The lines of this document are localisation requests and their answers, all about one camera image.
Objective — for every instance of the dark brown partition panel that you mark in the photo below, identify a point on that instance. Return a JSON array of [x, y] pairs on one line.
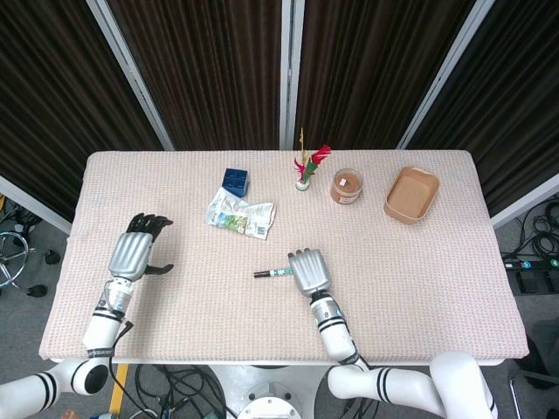
[[371, 65], [209, 74], [52, 87], [515, 109]]

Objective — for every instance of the blue plastic divided box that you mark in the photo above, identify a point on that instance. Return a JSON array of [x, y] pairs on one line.
[[236, 181]]

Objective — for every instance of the white green marker pen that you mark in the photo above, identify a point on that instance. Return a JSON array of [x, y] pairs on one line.
[[279, 272]]

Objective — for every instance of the white partition post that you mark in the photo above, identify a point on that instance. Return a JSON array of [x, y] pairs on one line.
[[291, 74], [35, 205], [524, 201], [139, 87], [444, 74]]

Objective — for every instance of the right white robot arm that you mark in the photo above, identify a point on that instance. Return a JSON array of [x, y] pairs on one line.
[[336, 336]]

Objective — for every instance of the colourful feather shuttlecock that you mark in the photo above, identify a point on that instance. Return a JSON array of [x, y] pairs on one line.
[[308, 168]]

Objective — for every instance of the chrome stool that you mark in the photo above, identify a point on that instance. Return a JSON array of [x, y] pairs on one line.
[[11, 236]]

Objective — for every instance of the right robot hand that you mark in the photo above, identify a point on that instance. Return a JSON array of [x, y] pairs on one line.
[[311, 272]]

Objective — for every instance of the clear jar of rubber bands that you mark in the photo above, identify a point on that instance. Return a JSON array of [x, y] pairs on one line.
[[346, 187]]

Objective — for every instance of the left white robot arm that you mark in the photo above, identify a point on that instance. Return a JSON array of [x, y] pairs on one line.
[[100, 327]]

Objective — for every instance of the beige woven tablecloth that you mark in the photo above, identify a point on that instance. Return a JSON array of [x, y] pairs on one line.
[[218, 305]]

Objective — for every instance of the crumpled snack bag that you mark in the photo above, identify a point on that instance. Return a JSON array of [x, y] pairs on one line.
[[240, 216]]

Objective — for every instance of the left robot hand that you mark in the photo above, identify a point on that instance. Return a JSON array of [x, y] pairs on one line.
[[129, 255]]

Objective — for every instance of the black marker cap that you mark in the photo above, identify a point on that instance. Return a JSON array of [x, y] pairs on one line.
[[261, 274]]

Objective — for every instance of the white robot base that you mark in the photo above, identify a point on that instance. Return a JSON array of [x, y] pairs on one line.
[[268, 408]]

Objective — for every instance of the brown paper food tray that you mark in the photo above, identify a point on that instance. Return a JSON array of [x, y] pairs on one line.
[[410, 196]]

